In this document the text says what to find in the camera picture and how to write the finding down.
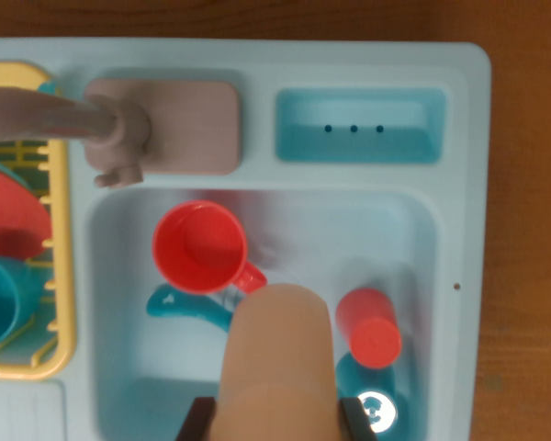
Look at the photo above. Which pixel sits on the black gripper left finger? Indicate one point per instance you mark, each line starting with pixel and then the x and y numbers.
pixel 198 422

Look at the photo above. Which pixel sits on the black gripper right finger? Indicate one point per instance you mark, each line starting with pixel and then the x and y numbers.
pixel 356 422

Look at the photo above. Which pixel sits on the cream toy detergent bottle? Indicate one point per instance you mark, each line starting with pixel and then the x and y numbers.
pixel 280 358

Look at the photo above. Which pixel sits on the light blue toy sink unit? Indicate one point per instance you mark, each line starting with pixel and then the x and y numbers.
pixel 459 184

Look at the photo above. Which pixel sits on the teal toy tumbler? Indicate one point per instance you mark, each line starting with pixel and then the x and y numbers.
pixel 349 376

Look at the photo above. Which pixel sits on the coral toy tumbler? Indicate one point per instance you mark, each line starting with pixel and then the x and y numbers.
pixel 372 340

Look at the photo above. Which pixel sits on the teal toy dish brush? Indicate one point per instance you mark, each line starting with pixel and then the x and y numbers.
pixel 165 308

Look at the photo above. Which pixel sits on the coral toy mug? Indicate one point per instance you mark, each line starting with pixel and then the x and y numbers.
pixel 197 248

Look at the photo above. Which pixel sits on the teal toy mug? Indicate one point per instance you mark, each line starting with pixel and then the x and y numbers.
pixel 0 303

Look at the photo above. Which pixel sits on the yellow toy dish rack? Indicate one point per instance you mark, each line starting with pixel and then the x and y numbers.
pixel 59 184

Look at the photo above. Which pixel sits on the coral toy plate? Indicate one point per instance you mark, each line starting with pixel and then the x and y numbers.
pixel 9 211

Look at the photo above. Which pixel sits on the teal toy plate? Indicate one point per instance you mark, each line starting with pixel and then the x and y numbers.
pixel 9 172

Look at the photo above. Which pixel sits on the grey toy faucet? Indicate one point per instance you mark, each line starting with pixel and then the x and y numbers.
pixel 37 112

